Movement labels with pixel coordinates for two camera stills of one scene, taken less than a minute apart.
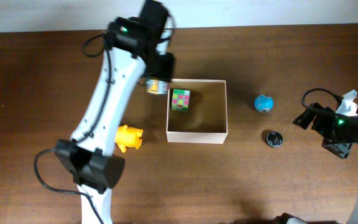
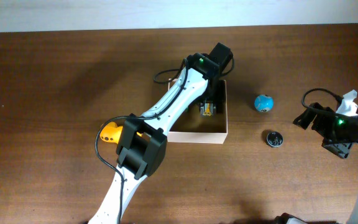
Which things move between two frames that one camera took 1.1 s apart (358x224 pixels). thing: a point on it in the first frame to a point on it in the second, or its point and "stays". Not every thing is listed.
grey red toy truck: x=154 y=86 to x=207 y=109
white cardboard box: x=206 y=120 stays
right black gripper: x=340 y=149 stays
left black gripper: x=167 y=68 to x=221 y=93
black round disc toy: x=275 y=139 stays
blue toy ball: x=263 y=103 stays
